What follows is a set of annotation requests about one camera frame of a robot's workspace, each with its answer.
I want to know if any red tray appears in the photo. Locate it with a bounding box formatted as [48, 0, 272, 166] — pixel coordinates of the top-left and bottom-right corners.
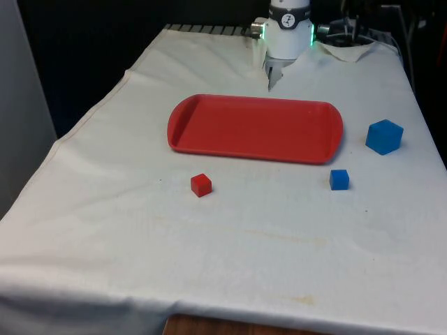
[166, 93, 344, 167]

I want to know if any small red cube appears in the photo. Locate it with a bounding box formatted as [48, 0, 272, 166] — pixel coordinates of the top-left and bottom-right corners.
[190, 172, 213, 198]

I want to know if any small blue cube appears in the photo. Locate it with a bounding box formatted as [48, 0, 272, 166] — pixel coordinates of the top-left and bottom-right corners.
[328, 169, 351, 192]

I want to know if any large blue cube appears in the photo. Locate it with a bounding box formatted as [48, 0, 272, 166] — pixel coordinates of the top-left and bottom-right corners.
[365, 119, 405, 156]

